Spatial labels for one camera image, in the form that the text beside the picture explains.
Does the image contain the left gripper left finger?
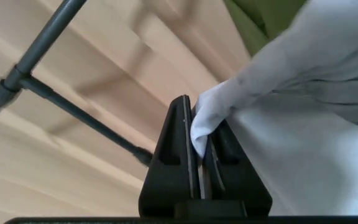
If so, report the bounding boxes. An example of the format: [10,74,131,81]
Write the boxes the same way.
[137,94,201,218]

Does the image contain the green printed t-shirt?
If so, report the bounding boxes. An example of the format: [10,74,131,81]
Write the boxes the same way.
[224,0,307,57]

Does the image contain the black clothes rack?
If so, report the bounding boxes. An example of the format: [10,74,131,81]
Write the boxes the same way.
[0,0,154,167]

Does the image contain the pale grey shorts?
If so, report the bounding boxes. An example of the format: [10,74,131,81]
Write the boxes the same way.
[190,0,358,216]

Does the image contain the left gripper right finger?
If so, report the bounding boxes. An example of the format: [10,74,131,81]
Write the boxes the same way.
[201,119,273,218]

